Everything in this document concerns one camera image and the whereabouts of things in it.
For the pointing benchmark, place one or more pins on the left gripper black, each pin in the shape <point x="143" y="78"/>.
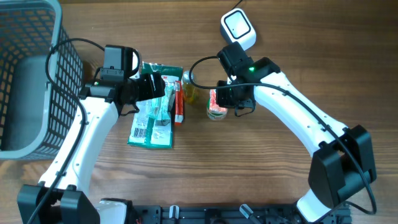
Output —
<point x="145" y="90"/>

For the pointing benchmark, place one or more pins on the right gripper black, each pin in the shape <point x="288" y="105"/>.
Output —
<point x="223" y="101"/>

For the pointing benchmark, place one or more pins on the red white Kleenex tissue pack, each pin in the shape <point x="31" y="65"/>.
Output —
<point x="213" y="107"/>

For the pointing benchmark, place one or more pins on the green lid white jar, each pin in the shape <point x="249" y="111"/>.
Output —
<point x="215" y="116"/>

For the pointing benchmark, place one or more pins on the teal toothbrush package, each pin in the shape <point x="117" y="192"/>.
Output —
<point x="159" y="109"/>

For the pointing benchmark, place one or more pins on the green white sponge package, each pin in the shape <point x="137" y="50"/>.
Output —
<point x="145" y="131"/>

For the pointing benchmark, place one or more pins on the clear Vim dish soap bottle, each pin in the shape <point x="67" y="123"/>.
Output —
<point x="190" y="92"/>

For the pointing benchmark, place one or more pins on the red white toothpaste box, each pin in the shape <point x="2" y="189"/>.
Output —
<point x="179" y="104"/>

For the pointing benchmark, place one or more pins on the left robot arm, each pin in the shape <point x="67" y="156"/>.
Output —
<point x="61" y="196"/>

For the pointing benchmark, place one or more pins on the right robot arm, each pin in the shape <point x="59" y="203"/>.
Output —
<point x="342" y="158"/>

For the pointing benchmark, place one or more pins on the white barcode scanner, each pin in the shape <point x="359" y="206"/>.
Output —
<point x="236" y="27"/>

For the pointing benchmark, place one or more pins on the grey plastic shopping basket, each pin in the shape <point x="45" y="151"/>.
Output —
<point x="35" y="117"/>

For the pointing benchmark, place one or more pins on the black mounting rail base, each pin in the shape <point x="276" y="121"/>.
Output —
<point x="269" y="214"/>

